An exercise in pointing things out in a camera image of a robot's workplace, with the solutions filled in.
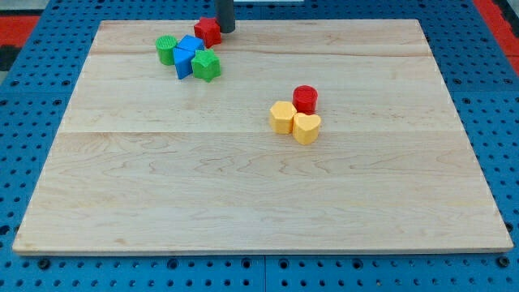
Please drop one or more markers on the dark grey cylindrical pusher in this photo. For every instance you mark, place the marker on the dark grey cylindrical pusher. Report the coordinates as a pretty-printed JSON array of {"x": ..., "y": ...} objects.
[{"x": 225, "y": 15}]

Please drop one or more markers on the red star block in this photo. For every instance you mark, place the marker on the red star block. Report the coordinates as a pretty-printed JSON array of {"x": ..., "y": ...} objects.
[{"x": 208, "y": 30}]

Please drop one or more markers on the green star block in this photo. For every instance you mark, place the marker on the green star block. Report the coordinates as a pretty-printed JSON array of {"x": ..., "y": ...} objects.
[{"x": 206, "y": 65}]

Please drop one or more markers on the light wooden board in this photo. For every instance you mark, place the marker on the light wooden board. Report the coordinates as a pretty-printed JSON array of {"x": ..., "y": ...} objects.
[{"x": 146, "y": 164}]

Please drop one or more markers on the blue cube block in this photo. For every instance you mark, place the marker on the blue cube block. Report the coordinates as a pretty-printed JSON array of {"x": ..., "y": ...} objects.
[{"x": 191, "y": 43}]

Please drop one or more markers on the blue triangle block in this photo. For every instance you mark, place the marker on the blue triangle block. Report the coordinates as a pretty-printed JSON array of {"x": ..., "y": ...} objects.
[{"x": 182, "y": 62}]

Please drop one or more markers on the green cylinder block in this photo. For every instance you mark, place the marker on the green cylinder block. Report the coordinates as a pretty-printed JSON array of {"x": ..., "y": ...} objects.
[{"x": 165, "y": 49}]

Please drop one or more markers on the yellow hexagon block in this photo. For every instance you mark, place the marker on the yellow hexagon block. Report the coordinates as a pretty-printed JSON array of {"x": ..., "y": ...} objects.
[{"x": 281, "y": 117}]

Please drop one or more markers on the red cylinder block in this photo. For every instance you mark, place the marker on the red cylinder block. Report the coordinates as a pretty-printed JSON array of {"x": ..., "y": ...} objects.
[{"x": 305, "y": 99}]

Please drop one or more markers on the yellow heart block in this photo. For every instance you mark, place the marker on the yellow heart block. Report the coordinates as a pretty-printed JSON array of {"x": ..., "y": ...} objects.
[{"x": 306, "y": 128}]

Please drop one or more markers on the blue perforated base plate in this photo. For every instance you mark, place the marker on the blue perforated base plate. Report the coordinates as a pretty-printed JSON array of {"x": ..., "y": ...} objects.
[{"x": 481, "y": 80}]

